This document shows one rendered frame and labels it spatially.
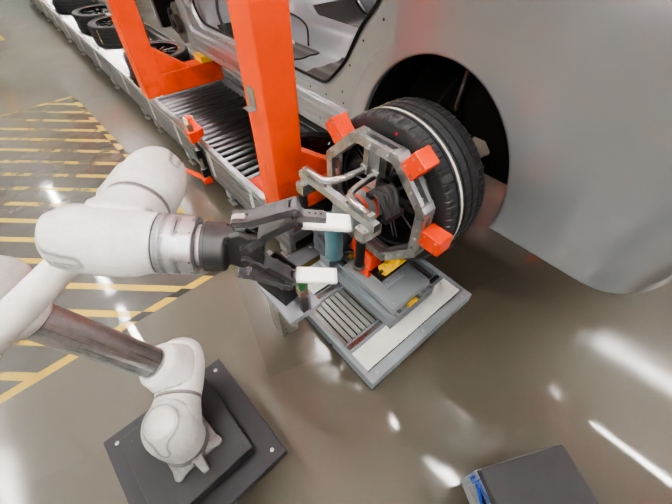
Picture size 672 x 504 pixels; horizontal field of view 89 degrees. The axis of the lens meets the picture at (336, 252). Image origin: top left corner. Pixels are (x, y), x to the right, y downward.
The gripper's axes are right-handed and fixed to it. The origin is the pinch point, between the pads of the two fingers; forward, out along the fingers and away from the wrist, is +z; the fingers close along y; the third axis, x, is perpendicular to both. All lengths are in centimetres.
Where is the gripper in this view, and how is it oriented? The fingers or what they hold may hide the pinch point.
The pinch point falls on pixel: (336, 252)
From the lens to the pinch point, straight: 54.0
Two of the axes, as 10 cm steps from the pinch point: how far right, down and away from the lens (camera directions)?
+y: 1.4, -6.1, -7.8
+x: -0.5, -7.9, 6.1
